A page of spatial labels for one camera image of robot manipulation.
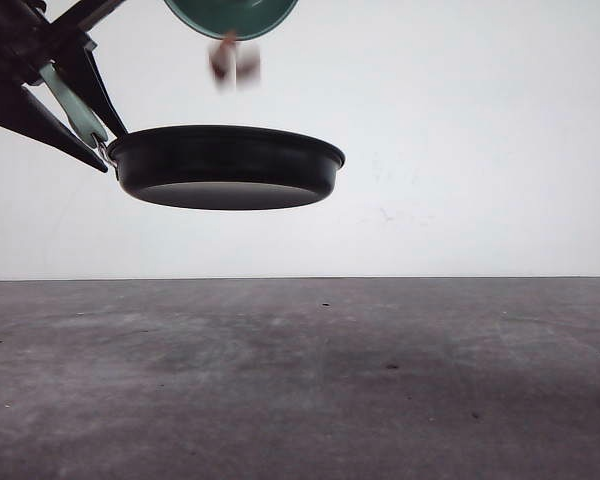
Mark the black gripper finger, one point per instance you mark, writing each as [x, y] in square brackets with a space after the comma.
[77, 67]
[22, 113]

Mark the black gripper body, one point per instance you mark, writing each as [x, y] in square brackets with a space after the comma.
[28, 40]

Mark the brown beef cube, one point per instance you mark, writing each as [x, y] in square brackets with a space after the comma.
[221, 59]

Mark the black frying pan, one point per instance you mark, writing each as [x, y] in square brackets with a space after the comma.
[207, 167]

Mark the teal ceramic bowl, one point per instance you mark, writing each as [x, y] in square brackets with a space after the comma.
[247, 19]

